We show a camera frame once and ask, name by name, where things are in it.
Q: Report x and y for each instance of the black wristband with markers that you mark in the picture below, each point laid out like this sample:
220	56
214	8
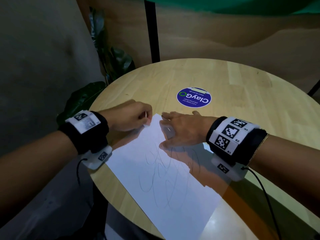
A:
250	147
87	139

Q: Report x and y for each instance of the white eraser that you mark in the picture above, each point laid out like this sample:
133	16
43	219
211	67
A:
147	124

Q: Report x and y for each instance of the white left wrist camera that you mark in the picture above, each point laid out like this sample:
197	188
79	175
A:
97	158

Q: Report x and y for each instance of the black vertical pole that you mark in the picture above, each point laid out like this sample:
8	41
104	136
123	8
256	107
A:
152	32

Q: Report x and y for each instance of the wooden panel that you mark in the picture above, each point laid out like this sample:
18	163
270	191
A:
225	34

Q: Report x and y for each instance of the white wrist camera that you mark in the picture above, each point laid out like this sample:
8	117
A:
230	169
97	158

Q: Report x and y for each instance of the person's left hand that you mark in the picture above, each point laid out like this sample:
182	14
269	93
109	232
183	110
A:
127	116

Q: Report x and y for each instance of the person's right hand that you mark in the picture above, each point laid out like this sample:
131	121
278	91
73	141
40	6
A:
190	129

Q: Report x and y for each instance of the black right wristband with markers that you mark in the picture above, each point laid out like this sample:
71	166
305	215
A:
250	147

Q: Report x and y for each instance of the person's left forearm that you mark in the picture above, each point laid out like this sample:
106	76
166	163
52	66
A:
32	169

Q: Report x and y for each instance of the person's right forearm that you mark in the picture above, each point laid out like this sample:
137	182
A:
292	167

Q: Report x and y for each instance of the white paper sheet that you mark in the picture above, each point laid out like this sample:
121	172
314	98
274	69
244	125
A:
155	197

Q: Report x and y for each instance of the round wooden table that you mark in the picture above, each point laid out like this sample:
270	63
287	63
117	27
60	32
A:
250	97

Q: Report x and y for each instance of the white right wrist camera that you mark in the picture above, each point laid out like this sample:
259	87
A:
230	169

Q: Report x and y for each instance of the round blue sticker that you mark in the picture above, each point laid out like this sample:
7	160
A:
194	97

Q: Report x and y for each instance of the dark green leafy plant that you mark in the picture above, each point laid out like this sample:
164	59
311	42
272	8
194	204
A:
80	102

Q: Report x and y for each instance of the black left wristband with markers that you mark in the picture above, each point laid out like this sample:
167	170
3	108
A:
87	139

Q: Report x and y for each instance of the black slanted metal bar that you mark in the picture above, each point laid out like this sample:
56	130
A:
313	88

